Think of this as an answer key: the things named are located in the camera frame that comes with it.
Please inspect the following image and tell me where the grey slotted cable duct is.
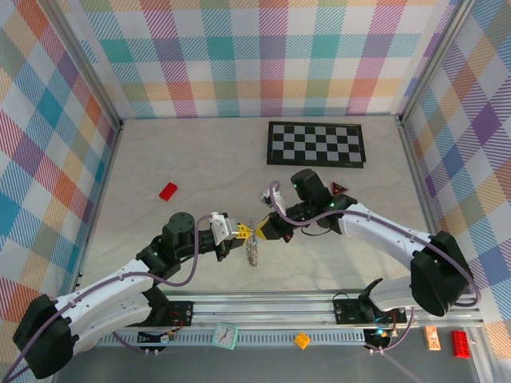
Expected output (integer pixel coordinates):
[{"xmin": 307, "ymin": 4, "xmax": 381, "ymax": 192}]
[{"xmin": 97, "ymin": 330, "xmax": 368, "ymax": 347}]

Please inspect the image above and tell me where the thin purple cable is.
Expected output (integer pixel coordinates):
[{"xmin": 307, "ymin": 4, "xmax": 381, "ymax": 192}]
[
  {"xmin": 369, "ymin": 313, "xmax": 424, "ymax": 383},
  {"xmin": 109, "ymin": 329, "xmax": 160, "ymax": 356}
]

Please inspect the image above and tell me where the aluminium frame side bar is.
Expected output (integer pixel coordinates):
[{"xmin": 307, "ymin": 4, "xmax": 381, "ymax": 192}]
[
  {"xmin": 397, "ymin": 115, "xmax": 494, "ymax": 383},
  {"xmin": 71, "ymin": 119, "xmax": 125, "ymax": 286}
]

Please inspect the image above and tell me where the mint green alarm clock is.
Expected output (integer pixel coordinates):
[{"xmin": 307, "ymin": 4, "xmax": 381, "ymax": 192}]
[{"xmin": 212, "ymin": 322, "xmax": 240, "ymax": 351}]

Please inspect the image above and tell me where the metal keyring bunch with keys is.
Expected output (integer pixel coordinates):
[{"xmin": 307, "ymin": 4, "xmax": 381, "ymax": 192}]
[{"xmin": 244, "ymin": 219, "xmax": 261, "ymax": 267}]

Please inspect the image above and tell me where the small red toy brick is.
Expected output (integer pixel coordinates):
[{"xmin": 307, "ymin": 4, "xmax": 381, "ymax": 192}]
[{"xmin": 158, "ymin": 182, "xmax": 179, "ymax": 202}]

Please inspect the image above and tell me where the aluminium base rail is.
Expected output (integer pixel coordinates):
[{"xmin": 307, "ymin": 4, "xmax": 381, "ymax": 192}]
[{"xmin": 159, "ymin": 293, "xmax": 484, "ymax": 330}]

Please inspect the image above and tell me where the aluminium frame post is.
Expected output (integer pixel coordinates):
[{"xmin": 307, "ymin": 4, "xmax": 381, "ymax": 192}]
[
  {"xmin": 397, "ymin": 0, "xmax": 476, "ymax": 127},
  {"xmin": 46, "ymin": 0, "xmax": 125, "ymax": 131}
]

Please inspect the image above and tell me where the large red toy brick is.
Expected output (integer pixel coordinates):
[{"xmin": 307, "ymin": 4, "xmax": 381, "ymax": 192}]
[{"xmin": 450, "ymin": 330, "xmax": 472, "ymax": 357}]

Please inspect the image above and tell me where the black white chessboard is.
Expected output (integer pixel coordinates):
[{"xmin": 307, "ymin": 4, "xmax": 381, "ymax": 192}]
[{"xmin": 266, "ymin": 120, "xmax": 367, "ymax": 170}]

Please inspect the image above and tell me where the small wired connector module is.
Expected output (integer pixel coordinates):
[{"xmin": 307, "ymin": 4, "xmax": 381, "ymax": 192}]
[
  {"xmin": 362, "ymin": 327, "xmax": 391, "ymax": 349},
  {"xmin": 137, "ymin": 329, "xmax": 176, "ymax": 345}
]

